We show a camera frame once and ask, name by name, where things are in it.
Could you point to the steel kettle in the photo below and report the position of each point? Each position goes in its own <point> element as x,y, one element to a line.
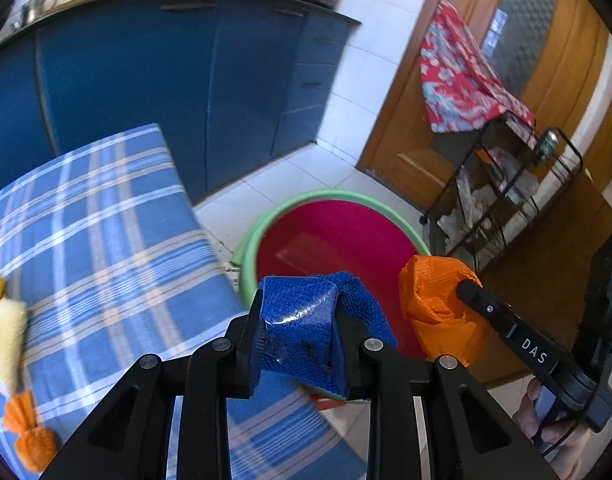
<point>36,7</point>

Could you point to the red floral cloth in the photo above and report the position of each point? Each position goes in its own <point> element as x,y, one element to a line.
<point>455,75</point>

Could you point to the person's right hand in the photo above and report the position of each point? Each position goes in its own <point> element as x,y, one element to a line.
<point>528,410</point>

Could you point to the blue plaid tablecloth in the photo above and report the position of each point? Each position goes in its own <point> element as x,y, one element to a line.
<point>111,240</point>

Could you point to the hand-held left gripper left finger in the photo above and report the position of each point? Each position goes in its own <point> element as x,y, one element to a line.
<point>243,355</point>

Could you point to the glass jar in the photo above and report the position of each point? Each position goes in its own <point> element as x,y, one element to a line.
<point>549,144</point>

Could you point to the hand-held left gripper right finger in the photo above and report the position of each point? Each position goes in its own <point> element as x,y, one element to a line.
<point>355,362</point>

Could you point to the wooden door with glass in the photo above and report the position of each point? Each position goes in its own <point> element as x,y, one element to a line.
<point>415,125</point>

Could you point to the white plastic bag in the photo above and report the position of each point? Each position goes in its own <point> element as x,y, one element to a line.
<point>485,195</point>

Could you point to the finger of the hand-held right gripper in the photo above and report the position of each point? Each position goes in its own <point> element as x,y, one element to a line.
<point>515,335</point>
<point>603,300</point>

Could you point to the red basin with green rim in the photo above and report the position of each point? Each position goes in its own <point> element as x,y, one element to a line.
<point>336,230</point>

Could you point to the blue sponge cloth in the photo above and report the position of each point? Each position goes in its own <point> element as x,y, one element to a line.
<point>296,320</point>

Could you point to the blue kitchen base cabinet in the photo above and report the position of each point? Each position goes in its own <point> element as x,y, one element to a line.
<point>161,85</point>

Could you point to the small orange cloth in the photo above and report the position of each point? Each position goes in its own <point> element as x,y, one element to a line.
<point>31,435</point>

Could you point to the cream yellow towel roll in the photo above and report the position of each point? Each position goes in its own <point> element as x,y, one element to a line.
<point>8,340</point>

